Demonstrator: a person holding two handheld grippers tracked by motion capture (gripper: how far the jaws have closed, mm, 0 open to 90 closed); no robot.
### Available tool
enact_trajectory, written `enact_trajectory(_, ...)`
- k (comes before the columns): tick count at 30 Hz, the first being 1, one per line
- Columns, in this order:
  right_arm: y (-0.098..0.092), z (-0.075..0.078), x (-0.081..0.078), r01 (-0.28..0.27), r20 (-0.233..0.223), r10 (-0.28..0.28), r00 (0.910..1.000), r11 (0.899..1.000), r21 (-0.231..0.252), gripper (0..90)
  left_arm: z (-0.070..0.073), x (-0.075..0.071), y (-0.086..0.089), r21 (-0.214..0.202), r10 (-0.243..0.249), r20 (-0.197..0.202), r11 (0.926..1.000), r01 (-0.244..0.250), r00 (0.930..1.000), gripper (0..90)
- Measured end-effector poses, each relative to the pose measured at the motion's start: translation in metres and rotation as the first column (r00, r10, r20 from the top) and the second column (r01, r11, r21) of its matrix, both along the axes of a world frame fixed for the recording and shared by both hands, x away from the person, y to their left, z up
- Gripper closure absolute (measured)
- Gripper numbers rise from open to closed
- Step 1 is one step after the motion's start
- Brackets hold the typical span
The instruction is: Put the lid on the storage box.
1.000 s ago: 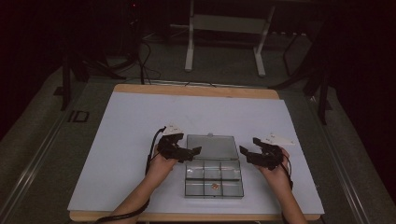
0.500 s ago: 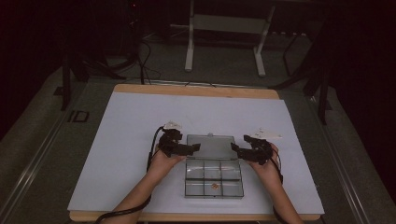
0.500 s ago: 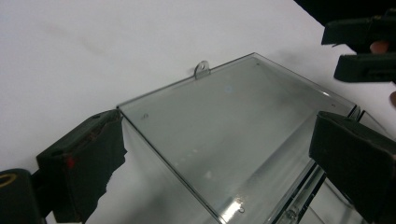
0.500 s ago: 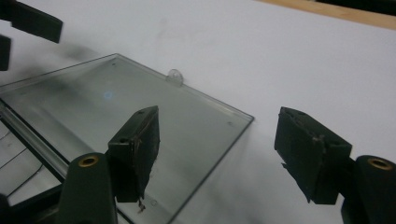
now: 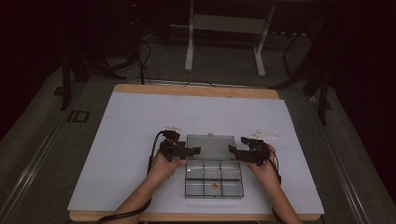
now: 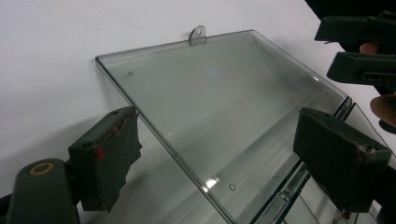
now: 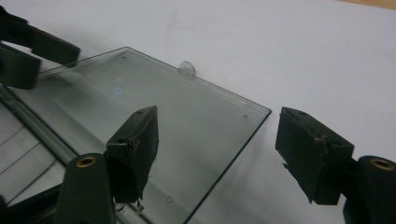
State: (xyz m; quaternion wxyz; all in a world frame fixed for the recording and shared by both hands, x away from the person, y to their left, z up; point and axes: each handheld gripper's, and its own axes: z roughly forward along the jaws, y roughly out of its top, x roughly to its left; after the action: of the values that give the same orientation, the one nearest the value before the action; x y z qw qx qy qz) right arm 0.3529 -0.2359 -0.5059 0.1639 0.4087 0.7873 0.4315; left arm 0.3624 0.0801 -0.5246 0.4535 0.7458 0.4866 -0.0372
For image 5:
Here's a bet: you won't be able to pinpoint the dark equipment tower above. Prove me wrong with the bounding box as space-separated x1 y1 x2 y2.
120 0 143 63

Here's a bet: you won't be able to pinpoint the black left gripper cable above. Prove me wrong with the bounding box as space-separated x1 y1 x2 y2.
95 130 166 224

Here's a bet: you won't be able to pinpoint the white table mat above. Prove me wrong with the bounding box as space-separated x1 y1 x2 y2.
67 91 325 216

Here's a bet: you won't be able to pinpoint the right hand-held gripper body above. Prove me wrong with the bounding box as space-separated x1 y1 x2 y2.
246 130 280 166

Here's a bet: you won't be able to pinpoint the black floor bracket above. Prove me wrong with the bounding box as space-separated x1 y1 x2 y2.
67 109 91 123

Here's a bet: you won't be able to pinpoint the person's right hand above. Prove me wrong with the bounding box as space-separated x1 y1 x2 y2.
247 144 281 189

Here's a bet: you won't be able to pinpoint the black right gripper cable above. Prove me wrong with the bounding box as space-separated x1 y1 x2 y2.
266 148 283 224

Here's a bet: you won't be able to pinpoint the person's left hand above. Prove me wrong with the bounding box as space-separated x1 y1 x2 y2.
146 153 187 185

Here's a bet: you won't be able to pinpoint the black floor cables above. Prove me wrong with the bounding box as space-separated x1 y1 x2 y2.
135 39 163 86

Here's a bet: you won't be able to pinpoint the white metal desk frame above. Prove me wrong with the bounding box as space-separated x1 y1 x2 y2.
184 0 276 77

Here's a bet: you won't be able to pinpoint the clear plastic compartment box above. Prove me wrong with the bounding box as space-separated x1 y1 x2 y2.
184 133 245 200

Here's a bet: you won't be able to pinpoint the black metal stand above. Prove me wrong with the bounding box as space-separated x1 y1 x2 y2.
269 18 333 126
53 52 127 112

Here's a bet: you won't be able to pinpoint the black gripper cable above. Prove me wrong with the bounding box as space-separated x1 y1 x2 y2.
95 130 166 224
266 148 283 224

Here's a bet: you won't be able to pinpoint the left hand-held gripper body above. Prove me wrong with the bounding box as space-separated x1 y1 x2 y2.
159 125 187 162

